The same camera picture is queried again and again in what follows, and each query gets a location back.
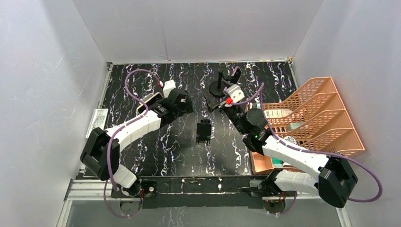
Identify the green eraser block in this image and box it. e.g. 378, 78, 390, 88
271, 157, 283, 168

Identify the black folding phone stand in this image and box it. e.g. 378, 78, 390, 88
196, 119, 212, 145

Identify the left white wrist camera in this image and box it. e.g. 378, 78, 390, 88
158, 80, 176, 97

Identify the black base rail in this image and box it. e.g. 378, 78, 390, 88
111, 175, 295, 214

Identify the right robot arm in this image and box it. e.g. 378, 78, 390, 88
204, 96, 358, 208

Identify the black round phone stand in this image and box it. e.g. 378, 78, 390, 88
209, 71, 232, 98

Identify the orange mesh file rack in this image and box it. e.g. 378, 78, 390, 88
263, 77, 365, 157

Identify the white label card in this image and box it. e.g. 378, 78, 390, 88
85, 108, 109, 139

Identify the round blue white tin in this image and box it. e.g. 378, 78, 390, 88
283, 136, 298, 145

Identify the orange desk organizer tray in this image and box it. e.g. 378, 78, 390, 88
244, 103, 295, 175

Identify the phone with purple clear case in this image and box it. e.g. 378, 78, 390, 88
226, 66, 242, 84

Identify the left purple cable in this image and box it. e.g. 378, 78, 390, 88
103, 69, 164, 218

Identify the phone with pink case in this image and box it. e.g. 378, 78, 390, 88
136, 92, 163, 114

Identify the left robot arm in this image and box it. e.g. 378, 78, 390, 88
80, 88, 193, 197

